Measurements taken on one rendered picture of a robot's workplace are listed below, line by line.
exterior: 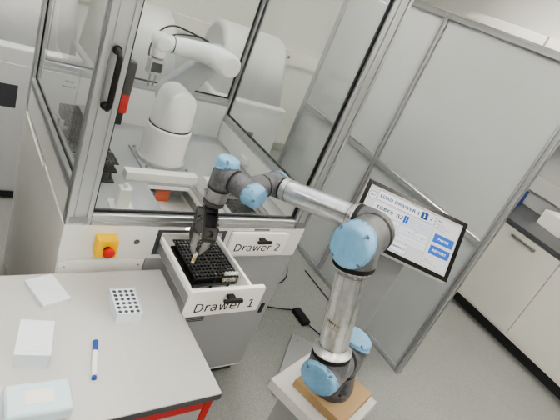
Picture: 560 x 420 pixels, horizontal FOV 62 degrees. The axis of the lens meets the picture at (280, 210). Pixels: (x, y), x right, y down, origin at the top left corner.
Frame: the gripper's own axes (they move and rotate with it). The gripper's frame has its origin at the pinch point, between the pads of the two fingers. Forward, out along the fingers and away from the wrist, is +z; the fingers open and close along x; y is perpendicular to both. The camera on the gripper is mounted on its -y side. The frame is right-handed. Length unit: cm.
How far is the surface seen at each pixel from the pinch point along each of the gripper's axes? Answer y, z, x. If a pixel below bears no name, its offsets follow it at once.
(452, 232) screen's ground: 36, -15, -123
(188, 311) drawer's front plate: -13.4, 14.0, -0.9
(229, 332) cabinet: 35, 67, -38
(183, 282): -4.0, 10.4, 1.6
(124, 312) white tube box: -12.8, 19.1, 18.4
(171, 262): 7.1, 11.4, 5.6
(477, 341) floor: 99, 100, -264
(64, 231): 7.3, 6.9, 41.7
